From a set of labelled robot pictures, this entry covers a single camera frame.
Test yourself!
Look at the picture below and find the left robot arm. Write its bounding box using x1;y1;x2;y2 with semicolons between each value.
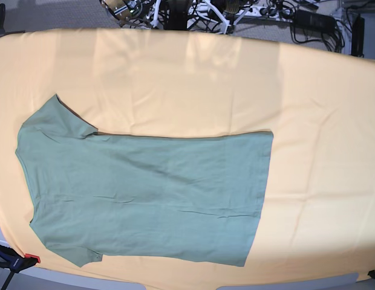
204;1;254;34

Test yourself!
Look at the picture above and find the black box on floor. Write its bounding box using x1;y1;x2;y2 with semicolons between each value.
351;15;365;57

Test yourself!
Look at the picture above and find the blue and red clamp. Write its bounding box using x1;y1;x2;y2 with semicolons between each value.
0;245;41;290

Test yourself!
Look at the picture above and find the black cable bundle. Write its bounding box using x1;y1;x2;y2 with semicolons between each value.
120;0;230;33

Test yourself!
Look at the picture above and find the white power strip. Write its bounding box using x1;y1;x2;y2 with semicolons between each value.
196;1;269;17

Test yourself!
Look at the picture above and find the black power adapter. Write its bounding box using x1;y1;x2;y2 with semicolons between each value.
293;10;336;34

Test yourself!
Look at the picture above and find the green T-shirt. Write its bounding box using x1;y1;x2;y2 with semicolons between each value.
16;96;273;267

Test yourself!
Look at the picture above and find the yellow tablecloth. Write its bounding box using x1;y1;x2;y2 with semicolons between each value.
0;29;375;289

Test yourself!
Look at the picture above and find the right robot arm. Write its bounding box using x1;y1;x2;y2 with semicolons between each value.
99;0;155;26

